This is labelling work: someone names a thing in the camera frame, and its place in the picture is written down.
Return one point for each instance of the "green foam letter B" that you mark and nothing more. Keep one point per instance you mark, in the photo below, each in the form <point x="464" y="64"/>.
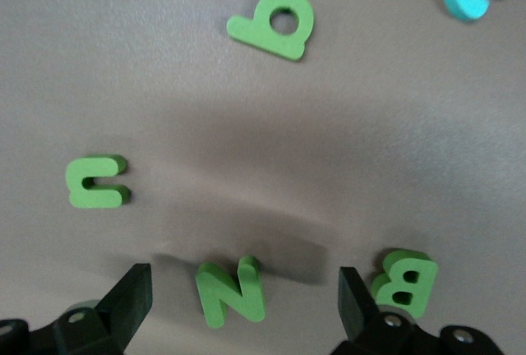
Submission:
<point x="255" y="36"/>
<point x="425" y="277"/>

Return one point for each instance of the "green foam letter N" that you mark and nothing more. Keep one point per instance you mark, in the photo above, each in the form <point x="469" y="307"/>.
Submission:
<point x="213" y="289"/>

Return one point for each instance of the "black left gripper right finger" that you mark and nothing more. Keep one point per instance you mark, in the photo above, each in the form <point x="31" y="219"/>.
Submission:
<point x="353" y="305"/>

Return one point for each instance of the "green foam letter u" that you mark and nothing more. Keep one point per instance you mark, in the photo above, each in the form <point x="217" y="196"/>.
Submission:
<point x="76" y="182"/>

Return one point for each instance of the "brown table cover sheet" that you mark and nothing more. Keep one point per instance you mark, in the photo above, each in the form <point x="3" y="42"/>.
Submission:
<point x="205" y="104"/>

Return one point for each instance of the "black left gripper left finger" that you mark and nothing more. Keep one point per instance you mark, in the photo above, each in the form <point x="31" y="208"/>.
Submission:
<point x="131" y="297"/>

